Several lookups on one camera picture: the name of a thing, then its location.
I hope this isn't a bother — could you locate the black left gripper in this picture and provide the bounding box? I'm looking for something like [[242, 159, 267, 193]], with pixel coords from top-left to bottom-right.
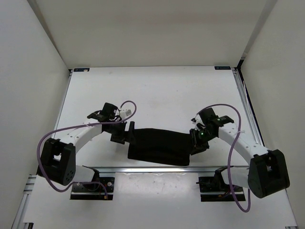
[[105, 120, 137, 145]]

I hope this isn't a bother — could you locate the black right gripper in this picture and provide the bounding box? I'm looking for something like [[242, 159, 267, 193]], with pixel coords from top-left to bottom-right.
[[187, 127, 216, 155]]

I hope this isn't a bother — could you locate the black skirt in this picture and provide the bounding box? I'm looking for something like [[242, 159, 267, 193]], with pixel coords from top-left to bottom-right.
[[128, 128, 192, 166]]

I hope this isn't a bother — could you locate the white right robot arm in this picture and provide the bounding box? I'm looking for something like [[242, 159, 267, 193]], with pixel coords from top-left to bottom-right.
[[190, 108, 290, 198]]

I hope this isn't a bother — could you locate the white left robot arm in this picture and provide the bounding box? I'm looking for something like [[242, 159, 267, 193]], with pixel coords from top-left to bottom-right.
[[36, 103, 135, 192]]

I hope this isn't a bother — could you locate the blue right corner label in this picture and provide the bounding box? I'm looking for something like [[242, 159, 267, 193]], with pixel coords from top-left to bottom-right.
[[214, 66, 231, 70]]

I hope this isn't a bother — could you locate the blue corner label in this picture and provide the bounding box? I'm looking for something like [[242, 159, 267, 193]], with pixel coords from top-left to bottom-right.
[[73, 68, 90, 72], [214, 66, 231, 70]]

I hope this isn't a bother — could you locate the blue left corner label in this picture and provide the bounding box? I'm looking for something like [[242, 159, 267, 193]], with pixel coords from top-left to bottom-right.
[[73, 68, 90, 72]]

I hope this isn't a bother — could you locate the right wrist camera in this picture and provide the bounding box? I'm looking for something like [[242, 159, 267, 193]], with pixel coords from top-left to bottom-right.
[[191, 114, 205, 131]]

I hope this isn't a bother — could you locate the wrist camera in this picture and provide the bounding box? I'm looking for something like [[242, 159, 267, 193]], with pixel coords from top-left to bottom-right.
[[116, 107, 132, 120], [191, 114, 205, 131]]

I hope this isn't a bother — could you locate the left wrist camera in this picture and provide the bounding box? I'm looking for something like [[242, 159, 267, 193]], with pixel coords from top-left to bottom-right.
[[116, 107, 132, 120]]

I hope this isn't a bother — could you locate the aluminium table edge rail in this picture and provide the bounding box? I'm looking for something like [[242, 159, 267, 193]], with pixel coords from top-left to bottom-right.
[[38, 166, 272, 175]]

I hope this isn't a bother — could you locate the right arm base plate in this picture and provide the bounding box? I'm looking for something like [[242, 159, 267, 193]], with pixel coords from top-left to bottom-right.
[[196, 177, 234, 202]]

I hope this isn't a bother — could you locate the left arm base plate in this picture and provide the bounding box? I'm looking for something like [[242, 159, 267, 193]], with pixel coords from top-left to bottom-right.
[[70, 177, 115, 200]]

